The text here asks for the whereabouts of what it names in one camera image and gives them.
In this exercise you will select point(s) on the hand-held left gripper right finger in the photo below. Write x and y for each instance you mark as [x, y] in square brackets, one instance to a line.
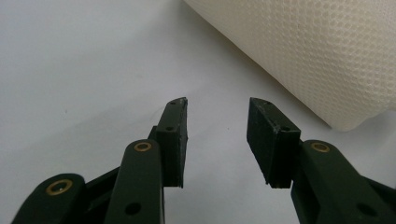
[271, 146]

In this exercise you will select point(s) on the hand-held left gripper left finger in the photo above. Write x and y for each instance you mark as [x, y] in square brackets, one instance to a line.
[174, 146]

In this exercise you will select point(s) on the white mesh laundry bag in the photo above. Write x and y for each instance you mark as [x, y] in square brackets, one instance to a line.
[311, 49]

